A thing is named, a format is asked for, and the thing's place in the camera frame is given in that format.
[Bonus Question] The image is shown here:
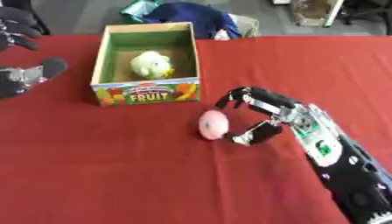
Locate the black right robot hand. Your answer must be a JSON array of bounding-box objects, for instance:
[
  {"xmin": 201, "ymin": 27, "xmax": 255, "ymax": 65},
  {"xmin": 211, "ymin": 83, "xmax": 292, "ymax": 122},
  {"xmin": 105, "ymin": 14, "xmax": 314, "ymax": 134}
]
[{"xmin": 214, "ymin": 86, "xmax": 300, "ymax": 147}]

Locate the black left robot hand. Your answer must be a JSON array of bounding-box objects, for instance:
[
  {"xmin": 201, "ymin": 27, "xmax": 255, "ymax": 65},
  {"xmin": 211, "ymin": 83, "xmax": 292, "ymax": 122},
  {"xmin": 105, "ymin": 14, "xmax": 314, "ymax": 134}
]
[{"xmin": 0, "ymin": 6, "xmax": 69, "ymax": 101}]

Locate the tan cardboard box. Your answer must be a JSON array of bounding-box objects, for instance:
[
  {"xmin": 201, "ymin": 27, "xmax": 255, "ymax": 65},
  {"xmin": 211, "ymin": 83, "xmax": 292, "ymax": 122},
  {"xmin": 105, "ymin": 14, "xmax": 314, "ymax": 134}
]
[{"xmin": 289, "ymin": 0, "xmax": 347, "ymax": 28}]

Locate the cardboard box with green inside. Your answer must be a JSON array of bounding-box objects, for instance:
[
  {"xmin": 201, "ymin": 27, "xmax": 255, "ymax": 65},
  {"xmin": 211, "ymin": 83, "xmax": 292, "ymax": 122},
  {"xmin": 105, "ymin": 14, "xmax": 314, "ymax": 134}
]
[{"xmin": 88, "ymin": 22, "xmax": 202, "ymax": 107}]

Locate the pink round toy fruit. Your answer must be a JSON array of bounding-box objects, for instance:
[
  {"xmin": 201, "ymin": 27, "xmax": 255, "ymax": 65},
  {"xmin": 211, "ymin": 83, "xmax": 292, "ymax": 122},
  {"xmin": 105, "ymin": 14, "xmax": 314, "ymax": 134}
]
[{"xmin": 197, "ymin": 109, "xmax": 230, "ymax": 141}]

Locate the blue bag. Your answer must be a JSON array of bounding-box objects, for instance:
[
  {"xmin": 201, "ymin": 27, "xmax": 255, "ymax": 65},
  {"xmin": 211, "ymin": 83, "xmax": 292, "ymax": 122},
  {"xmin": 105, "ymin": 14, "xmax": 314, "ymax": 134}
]
[{"xmin": 143, "ymin": 2, "xmax": 242, "ymax": 40}]

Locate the pale green toy fruit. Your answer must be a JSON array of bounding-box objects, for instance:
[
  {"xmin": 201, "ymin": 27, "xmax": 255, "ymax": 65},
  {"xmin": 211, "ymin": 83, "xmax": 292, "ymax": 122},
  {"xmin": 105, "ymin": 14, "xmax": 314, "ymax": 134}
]
[{"xmin": 129, "ymin": 50, "xmax": 175, "ymax": 81}]

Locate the black office chair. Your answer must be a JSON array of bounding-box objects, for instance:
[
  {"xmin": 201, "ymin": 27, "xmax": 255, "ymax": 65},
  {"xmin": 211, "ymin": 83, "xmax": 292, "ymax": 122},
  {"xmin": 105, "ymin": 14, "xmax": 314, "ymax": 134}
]
[{"xmin": 338, "ymin": 0, "xmax": 392, "ymax": 26}]

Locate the teal bag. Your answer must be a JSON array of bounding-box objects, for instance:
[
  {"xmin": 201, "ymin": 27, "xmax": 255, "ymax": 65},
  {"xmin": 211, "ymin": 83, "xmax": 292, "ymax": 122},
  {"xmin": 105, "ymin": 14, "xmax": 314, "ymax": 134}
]
[{"xmin": 119, "ymin": 0, "xmax": 165, "ymax": 25}]

